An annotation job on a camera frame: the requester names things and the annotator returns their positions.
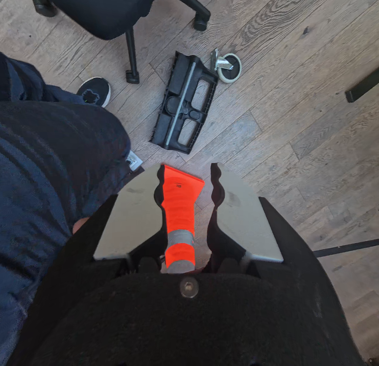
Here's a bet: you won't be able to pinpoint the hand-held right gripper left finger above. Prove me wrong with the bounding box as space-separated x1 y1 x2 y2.
93 164 168 269

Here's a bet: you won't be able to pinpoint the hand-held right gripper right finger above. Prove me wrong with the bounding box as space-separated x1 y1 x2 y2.
207 162 284 269

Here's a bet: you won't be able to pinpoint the black desk foot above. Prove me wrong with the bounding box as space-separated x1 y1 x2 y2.
345 66 379 103

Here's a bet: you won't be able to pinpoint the person's right hand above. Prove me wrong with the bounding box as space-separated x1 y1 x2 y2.
72 217 91 235

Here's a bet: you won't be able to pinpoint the orange traffic cone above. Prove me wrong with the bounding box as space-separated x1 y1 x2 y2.
161 165 205 275

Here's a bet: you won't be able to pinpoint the white floor outlet plate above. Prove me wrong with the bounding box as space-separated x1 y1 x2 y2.
126 151 144 172

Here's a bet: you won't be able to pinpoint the thin black floor bar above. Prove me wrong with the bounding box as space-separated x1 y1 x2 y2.
313 239 379 258

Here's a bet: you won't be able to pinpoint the person's blue trousers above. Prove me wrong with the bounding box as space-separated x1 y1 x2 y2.
0 52 132 363

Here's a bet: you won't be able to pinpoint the black swivel caster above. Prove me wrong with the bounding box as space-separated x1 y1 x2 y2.
210 48 243 84

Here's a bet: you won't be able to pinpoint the black office chair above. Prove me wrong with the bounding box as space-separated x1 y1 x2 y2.
31 0 211 85

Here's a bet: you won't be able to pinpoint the black plastic cart handle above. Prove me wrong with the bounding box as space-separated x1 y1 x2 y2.
149 51 220 155

